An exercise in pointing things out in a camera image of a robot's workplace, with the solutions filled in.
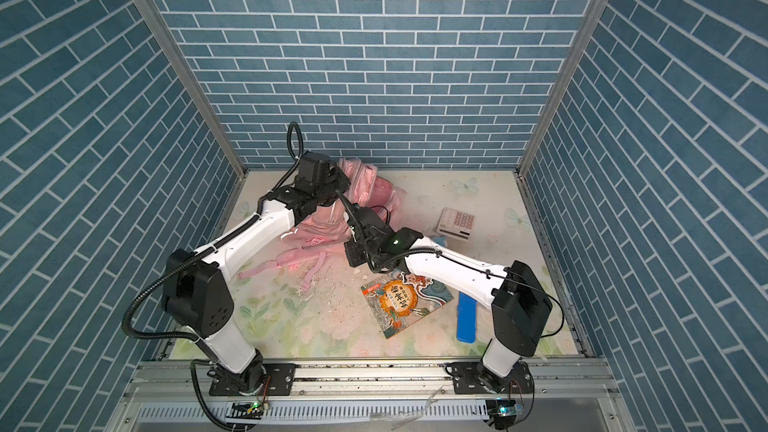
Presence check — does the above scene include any pink student backpack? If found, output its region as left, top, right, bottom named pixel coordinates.
left=235, top=158, right=406, bottom=294

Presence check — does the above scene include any colourful children's story book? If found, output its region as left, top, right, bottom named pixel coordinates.
left=361, top=270, right=454, bottom=339

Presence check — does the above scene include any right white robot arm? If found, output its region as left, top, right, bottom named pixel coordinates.
left=337, top=193, right=558, bottom=393

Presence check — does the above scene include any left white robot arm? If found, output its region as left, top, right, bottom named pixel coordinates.
left=161, top=152, right=350, bottom=395

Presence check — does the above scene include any pink desk calculator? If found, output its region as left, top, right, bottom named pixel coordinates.
left=436, top=207, right=475, bottom=241

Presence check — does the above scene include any blue pencil case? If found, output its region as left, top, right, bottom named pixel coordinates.
left=456, top=293, right=477, bottom=344

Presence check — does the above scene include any left black corrugated cable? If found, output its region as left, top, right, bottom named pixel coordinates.
left=119, top=121, right=304, bottom=432

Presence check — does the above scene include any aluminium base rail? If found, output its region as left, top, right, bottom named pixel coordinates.
left=119, top=358, right=625, bottom=432

